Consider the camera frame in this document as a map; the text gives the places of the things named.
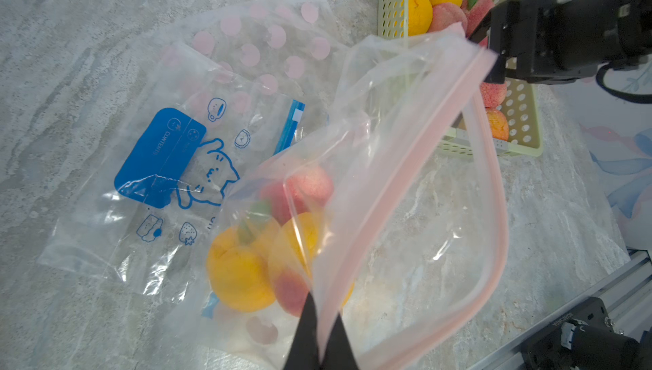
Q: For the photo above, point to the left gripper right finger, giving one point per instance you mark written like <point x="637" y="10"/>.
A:
<point x="338" y="352"/>

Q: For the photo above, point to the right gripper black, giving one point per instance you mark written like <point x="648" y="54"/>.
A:
<point x="560" y="41"/>

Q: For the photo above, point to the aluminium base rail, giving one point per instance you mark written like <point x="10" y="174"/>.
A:
<point x="605" y="327"/>

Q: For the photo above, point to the pink peach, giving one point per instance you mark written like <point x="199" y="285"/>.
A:
<point x="493" y="95"/>
<point x="307" y="190"/>

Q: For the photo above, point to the pink zipper clear bag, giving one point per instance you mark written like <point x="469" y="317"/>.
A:
<point x="419" y="236"/>

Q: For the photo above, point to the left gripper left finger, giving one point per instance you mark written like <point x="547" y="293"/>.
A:
<point x="304" y="351"/>

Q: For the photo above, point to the blue zipper clear bag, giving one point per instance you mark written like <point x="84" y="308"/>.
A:
<point x="225" y="91"/>

